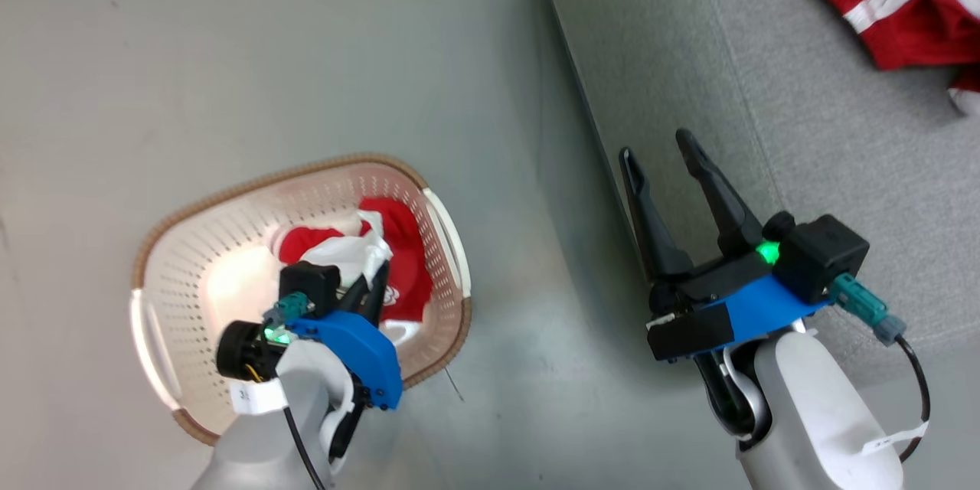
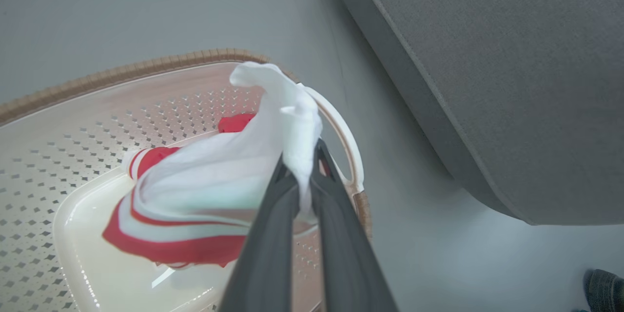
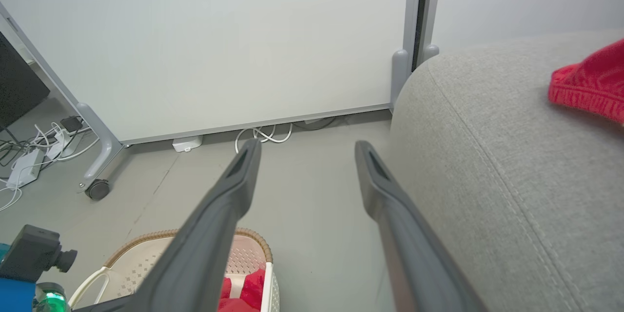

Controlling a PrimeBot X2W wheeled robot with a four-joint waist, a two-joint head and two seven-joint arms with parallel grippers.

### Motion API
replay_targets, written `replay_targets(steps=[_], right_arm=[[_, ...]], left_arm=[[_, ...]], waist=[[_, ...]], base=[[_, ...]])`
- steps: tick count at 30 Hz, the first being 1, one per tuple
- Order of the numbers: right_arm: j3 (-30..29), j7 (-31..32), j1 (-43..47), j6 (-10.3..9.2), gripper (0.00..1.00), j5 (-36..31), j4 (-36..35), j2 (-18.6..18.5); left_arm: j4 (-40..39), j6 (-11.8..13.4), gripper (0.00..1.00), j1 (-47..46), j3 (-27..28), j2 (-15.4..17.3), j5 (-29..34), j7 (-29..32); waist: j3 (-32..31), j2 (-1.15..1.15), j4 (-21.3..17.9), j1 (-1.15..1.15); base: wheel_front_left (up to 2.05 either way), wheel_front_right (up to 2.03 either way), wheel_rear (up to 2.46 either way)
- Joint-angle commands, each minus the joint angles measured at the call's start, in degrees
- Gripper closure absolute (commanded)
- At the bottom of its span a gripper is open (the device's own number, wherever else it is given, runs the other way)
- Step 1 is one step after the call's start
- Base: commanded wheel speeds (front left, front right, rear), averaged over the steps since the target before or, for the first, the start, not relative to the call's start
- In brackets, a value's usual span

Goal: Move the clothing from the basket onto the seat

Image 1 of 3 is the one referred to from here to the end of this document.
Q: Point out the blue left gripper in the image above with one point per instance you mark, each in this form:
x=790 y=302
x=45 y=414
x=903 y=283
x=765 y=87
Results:
x=364 y=356

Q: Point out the teal camera connector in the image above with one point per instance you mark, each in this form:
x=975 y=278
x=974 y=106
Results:
x=287 y=310
x=865 y=306

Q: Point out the red garment with white stripes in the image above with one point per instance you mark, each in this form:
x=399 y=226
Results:
x=919 y=38

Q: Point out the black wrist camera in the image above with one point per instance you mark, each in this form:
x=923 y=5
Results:
x=310 y=283
x=827 y=253

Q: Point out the teal left camera connector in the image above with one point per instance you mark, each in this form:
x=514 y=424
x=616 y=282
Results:
x=287 y=310

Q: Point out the teal right camera connector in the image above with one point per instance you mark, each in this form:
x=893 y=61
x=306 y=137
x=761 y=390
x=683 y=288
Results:
x=865 y=306

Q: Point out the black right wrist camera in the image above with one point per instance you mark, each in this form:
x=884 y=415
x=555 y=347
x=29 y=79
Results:
x=827 y=253

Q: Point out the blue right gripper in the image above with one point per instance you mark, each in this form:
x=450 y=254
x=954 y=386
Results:
x=750 y=306

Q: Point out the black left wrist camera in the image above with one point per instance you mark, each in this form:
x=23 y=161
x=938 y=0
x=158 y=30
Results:
x=310 y=283

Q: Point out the grey fabric sofa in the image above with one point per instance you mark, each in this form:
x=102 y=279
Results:
x=766 y=76

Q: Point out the red garment with printed logo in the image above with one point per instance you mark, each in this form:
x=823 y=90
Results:
x=406 y=260

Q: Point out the beige perforated laundry basket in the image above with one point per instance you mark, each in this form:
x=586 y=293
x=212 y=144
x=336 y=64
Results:
x=230 y=245

